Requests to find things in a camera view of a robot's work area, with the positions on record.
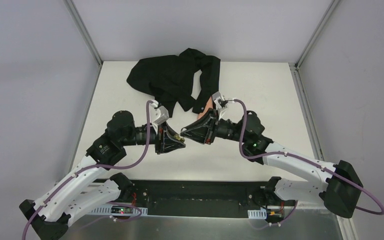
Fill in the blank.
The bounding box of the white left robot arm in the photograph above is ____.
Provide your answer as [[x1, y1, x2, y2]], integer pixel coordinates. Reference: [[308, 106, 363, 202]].
[[20, 107, 186, 240]]

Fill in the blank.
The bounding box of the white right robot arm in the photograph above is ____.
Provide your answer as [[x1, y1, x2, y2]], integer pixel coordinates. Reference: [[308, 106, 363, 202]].
[[180, 109, 363, 219]]

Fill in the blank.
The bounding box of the black shirt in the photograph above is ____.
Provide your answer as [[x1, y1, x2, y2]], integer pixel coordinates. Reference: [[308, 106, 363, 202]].
[[126, 48, 221, 117]]

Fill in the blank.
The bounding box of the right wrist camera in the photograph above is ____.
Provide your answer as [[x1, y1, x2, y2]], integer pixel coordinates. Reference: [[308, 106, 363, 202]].
[[212, 91, 234, 119]]

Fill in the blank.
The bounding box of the yellow nail polish bottle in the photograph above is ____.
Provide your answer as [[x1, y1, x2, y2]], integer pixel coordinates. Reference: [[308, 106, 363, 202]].
[[174, 134, 185, 143]]

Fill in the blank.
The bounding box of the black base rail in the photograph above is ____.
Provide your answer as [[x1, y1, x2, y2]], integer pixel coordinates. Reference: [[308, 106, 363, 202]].
[[116, 179, 295, 219]]

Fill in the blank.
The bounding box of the mannequin hand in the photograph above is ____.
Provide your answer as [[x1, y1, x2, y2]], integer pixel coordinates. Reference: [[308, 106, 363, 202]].
[[197, 97, 213, 120]]

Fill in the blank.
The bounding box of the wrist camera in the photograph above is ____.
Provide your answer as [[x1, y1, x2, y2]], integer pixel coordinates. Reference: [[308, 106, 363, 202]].
[[212, 91, 234, 119], [149, 100, 170, 127]]

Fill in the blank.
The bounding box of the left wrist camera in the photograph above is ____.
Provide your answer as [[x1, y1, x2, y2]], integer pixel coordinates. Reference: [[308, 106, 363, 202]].
[[149, 100, 170, 127]]

